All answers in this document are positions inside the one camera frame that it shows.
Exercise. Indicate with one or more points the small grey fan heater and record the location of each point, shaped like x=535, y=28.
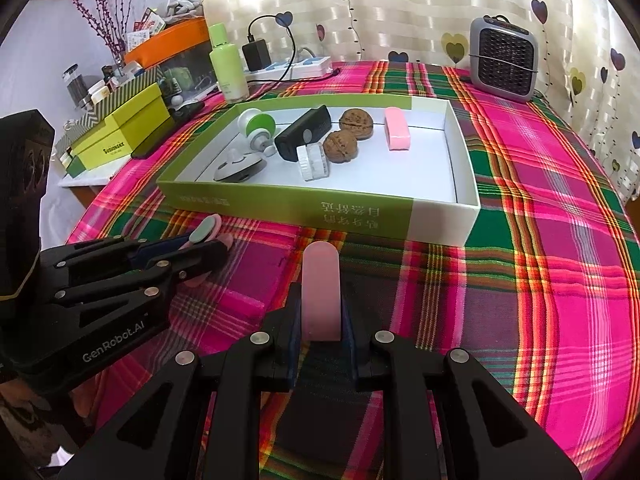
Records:
x=505, y=60

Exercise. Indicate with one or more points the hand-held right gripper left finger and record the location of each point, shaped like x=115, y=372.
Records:
x=295, y=340

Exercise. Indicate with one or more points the pile of small packets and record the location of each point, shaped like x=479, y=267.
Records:
x=185, y=5

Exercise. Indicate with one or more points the cluster of small jars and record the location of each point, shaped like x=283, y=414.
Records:
x=107, y=85

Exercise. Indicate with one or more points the brown walnut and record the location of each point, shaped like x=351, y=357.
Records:
x=356, y=122
x=340, y=146

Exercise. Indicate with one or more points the dark glass jar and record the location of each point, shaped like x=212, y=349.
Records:
x=76, y=87

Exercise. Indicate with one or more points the purple flower branches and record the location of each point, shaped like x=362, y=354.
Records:
x=105, y=25

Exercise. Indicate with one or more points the small white roller ball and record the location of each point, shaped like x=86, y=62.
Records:
x=176, y=100

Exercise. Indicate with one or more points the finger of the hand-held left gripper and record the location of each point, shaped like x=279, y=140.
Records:
x=200, y=258
x=165, y=251

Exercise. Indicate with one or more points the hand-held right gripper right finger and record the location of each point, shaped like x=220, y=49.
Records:
x=350, y=345

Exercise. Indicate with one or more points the white ribbed round container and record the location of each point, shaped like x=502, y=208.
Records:
x=314, y=160

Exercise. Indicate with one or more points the yellow-green shoe box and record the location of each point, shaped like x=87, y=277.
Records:
x=135, y=120

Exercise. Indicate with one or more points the orange storage box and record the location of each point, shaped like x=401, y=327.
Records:
x=170, y=40

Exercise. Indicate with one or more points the black charger plug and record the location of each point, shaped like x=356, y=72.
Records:
x=256, y=55

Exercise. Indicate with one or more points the green and white round gadget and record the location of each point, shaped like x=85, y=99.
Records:
x=255, y=122

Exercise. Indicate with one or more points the zigzag striped box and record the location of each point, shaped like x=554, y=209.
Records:
x=135, y=85

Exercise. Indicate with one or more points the white power strip with charger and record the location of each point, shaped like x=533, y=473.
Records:
x=292, y=47

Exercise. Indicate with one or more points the white panda-face disc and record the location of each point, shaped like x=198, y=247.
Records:
x=243, y=168

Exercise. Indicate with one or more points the green and white cardboard box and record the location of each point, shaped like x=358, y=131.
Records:
x=280, y=212

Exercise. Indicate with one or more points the black rectangular device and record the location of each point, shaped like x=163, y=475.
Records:
x=300, y=132

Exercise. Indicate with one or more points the light green bottle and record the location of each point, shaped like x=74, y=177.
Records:
x=229, y=72

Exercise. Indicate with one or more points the pink clip with green pad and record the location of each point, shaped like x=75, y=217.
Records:
x=209, y=227

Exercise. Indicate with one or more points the plain pink clip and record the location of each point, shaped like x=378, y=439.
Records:
x=322, y=285
x=397, y=130

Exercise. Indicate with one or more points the white side table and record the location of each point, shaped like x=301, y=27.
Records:
x=80, y=182

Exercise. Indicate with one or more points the heart-print curtain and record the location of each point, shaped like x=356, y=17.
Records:
x=410, y=10

